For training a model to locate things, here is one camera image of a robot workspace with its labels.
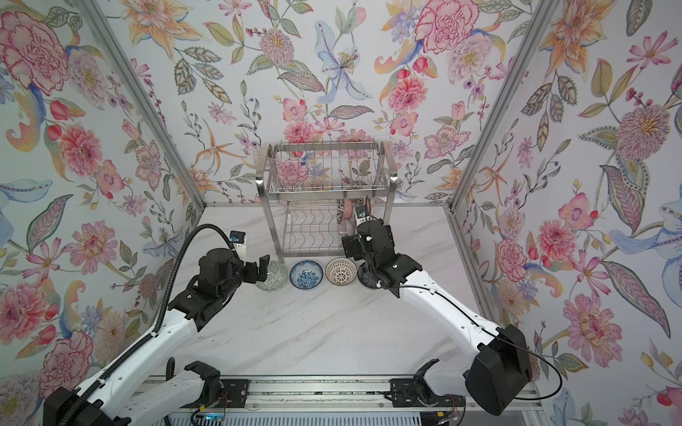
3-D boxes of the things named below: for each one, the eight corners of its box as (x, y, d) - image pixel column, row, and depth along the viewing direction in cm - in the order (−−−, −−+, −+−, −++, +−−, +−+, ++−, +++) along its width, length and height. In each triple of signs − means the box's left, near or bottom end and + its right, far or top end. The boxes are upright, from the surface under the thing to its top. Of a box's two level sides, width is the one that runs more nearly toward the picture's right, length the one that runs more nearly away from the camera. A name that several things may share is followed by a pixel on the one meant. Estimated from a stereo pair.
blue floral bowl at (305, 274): (290, 290, 96) (288, 284, 92) (293, 267, 102) (291, 260, 99) (322, 290, 96) (322, 284, 92) (324, 267, 102) (323, 260, 99)
